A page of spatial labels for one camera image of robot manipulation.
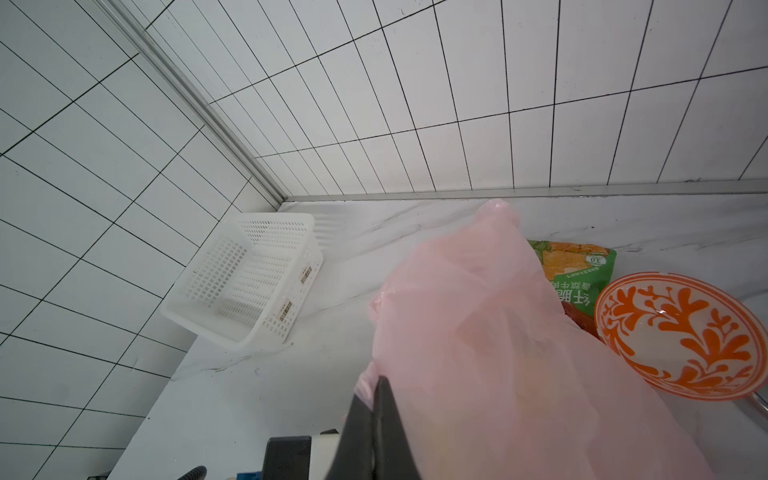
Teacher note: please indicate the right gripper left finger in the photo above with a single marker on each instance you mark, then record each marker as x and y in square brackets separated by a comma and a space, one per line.
[354, 457]

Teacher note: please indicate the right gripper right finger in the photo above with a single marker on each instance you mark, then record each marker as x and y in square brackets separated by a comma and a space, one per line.
[392, 456]

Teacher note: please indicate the chrome wire glass rack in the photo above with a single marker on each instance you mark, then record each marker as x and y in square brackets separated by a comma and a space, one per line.
[755, 407]

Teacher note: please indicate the white plastic basket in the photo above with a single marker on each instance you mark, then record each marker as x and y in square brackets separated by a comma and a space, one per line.
[246, 285]

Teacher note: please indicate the green snack packet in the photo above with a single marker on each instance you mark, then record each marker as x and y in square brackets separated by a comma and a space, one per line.
[579, 273]

